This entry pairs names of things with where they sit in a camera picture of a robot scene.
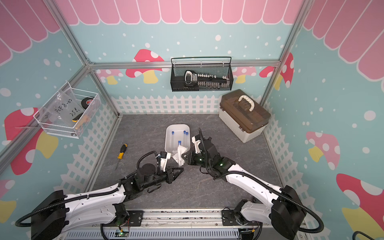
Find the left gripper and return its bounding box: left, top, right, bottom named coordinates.
left=142, top=166, right=184, bottom=190

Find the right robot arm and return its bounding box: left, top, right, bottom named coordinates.
left=181, top=131, right=325, bottom=240

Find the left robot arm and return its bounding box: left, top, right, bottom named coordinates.
left=15, top=152, right=184, bottom=240

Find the white plastic tray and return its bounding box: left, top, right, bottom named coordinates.
left=165, top=124, right=191, bottom=153

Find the brown lid storage box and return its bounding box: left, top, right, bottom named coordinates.
left=219, top=90, right=271, bottom=143

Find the yellow black screwdriver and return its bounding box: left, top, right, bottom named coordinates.
left=114, top=144, right=128, bottom=170

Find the socket set in basket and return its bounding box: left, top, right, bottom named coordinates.
left=184, top=71, right=232, bottom=91

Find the black tape roll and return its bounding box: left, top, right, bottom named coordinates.
left=81, top=97, right=94, bottom=110

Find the clear labelled plastic bag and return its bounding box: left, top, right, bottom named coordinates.
left=43, top=90, right=84, bottom=128

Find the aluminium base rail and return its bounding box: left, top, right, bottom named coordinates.
left=56, top=208, right=307, bottom=240

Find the black wire wall basket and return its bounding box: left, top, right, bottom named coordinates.
left=170, top=57, right=234, bottom=92

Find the white wire wall basket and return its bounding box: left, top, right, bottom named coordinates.
left=34, top=82, right=101, bottom=139

